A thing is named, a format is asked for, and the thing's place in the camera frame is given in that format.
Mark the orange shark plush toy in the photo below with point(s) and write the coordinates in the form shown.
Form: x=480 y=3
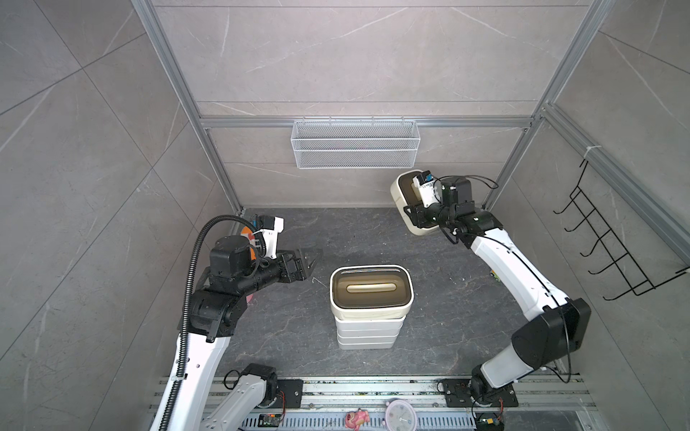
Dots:
x=248 y=233

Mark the black wall hook rack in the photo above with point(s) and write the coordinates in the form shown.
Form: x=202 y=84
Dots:
x=606 y=239

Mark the white wire mesh basket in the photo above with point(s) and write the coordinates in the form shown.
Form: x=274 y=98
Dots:
x=355 y=144

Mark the lilac alarm clock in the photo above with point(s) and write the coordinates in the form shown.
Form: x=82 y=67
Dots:
x=400 y=415

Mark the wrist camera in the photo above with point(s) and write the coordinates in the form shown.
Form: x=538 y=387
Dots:
x=424 y=183
x=268 y=228

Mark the white tissue box grey lid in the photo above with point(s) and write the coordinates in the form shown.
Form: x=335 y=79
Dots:
x=386 y=325

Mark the cream tissue box dark lid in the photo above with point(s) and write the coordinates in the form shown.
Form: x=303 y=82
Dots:
x=371 y=292

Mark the white tissue box wooden lid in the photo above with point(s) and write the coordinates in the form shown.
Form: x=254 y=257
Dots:
x=350 y=341

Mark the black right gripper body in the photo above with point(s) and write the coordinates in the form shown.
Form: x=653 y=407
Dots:
x=435 y=215

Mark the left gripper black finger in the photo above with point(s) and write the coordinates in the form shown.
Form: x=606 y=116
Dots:
x=306 y=273
x=307 y=258

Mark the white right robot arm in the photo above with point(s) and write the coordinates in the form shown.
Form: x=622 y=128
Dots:
x=555 y=324

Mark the small electronics board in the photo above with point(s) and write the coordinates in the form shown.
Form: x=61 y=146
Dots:
x=488 y=423

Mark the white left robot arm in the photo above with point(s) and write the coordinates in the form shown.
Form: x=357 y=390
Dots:
x=210 y=315

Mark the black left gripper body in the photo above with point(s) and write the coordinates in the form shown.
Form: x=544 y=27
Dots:
x=286 y=277

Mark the white tissue box grey top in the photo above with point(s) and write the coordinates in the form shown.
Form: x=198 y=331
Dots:
x=368 y=333

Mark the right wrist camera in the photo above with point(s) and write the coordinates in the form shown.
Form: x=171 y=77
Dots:
x=424 y=183

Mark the cream tissue box brown lid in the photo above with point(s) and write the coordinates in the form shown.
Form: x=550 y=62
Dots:
x=403 y=195

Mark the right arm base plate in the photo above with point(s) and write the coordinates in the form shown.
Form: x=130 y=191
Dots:
x=458 y=392

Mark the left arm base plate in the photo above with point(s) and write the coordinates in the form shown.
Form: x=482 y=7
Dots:
x=283 y=393

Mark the pink bear figurine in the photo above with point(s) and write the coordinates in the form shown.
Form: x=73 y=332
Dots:
x=354 y=420

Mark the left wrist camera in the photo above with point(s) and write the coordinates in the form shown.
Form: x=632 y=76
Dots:
x=268 y=228

